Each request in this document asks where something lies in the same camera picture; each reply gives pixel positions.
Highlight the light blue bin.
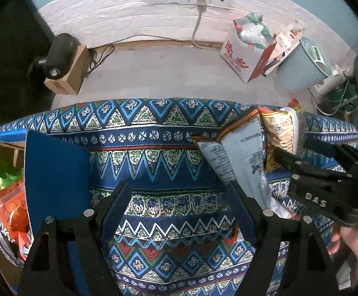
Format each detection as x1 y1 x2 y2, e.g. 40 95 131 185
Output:
276 36 332 91

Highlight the white kettle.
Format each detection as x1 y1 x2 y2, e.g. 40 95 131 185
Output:
316 65 352 97

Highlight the person's right hand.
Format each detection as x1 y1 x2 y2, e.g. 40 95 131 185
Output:
328 226 358 262

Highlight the blue patterned blanket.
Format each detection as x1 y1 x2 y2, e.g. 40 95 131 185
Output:
0 98 358 296

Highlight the yellow orange snack bag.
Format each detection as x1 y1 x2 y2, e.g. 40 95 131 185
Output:
257 99 306 173

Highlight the thin black cable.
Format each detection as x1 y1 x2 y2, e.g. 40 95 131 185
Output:
83 34 198 81

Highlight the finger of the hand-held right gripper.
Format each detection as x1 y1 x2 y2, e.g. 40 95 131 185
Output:
303 136 358 181
273 147 309 180

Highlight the white red carton box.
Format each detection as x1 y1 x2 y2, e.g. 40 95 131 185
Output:
220 18 278 84

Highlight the orange black snack bag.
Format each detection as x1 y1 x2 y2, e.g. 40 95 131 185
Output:
0 180 34 261

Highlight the white-backed orange snack bag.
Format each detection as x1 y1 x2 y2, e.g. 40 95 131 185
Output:
193 117 293 241

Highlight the beige plug with cable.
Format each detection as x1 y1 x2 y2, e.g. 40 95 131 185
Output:
192 0 208 48

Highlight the white red paper carton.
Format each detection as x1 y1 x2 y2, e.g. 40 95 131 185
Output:
263 21 306 76

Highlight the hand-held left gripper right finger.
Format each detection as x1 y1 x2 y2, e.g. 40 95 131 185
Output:
226 180 341 296

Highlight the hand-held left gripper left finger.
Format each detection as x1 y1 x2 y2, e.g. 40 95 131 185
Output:
18 180 132 296

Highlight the green snack bag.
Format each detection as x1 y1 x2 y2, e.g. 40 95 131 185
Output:
0 143 24 192

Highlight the dark green container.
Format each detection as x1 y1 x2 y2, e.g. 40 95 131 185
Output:
328 84 356 113

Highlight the white green container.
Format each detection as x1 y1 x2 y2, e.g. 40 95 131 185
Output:
308 46 332 76

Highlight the cardboard box with blue flap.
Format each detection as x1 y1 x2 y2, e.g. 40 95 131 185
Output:
0 129 91 293

